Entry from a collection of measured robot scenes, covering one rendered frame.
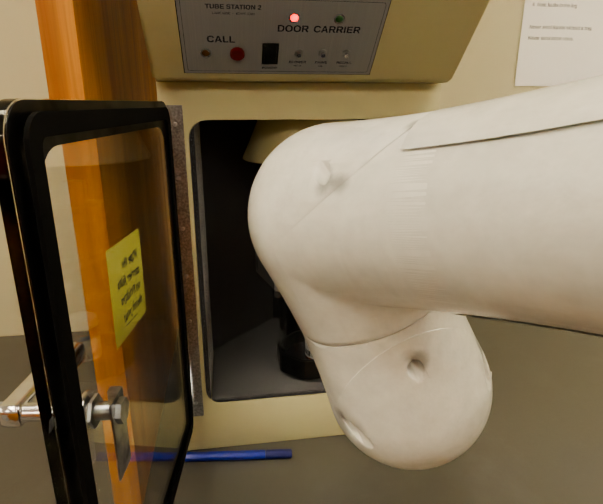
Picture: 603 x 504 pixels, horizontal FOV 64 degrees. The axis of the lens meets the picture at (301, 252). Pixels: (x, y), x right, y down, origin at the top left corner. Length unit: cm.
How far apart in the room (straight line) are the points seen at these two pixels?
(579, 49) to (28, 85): 109
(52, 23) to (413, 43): 33
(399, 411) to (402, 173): 15
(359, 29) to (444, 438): 37
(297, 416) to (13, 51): 79
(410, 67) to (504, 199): 40
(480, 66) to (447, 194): 95
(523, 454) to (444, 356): 48
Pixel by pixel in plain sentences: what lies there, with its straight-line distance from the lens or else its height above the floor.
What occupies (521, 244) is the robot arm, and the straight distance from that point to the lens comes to 17.
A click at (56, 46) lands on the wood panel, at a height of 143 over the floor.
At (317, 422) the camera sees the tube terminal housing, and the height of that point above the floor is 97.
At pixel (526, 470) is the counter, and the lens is 73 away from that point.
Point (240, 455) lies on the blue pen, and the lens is 68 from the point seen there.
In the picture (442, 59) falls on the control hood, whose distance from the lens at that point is 56.
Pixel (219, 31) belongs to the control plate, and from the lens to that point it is 49.
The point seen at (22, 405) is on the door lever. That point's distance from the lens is 36.
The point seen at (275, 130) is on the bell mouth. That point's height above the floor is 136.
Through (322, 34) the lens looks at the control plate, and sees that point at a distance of 50.
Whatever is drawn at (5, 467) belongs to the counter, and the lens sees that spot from 78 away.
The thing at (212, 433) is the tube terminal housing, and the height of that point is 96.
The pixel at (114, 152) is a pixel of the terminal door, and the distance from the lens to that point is 38.
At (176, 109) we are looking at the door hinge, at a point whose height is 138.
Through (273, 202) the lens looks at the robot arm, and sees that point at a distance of 25.
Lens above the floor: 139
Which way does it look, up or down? 17 degrees down
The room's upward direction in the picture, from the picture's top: straight up
